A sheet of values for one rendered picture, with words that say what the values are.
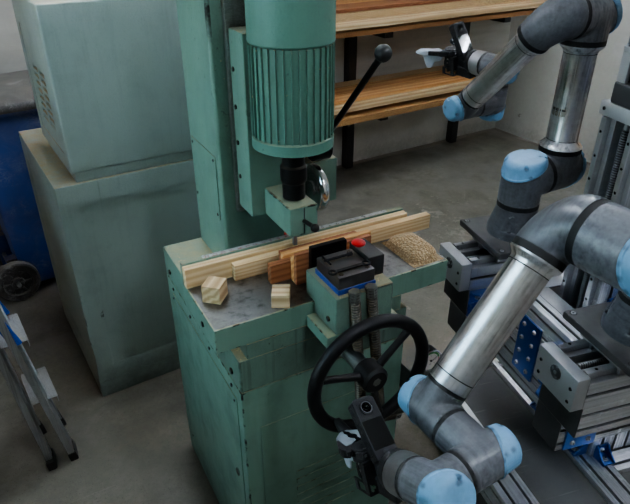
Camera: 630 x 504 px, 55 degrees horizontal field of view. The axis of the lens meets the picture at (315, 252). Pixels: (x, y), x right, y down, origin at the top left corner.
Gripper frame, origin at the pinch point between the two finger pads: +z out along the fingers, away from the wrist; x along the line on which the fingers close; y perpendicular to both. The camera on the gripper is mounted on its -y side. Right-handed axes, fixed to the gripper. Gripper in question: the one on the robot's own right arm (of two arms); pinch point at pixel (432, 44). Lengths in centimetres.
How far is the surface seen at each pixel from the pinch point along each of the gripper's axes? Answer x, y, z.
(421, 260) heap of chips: -62, 25, -67
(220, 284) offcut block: -108, 15, -56
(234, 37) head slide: -86, -29, -37
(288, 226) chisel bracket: -89, 9, -54
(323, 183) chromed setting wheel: -72, 9, -43
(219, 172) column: -94, 2, -31
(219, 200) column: -95, 10, -30
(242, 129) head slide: -89, -9, -39
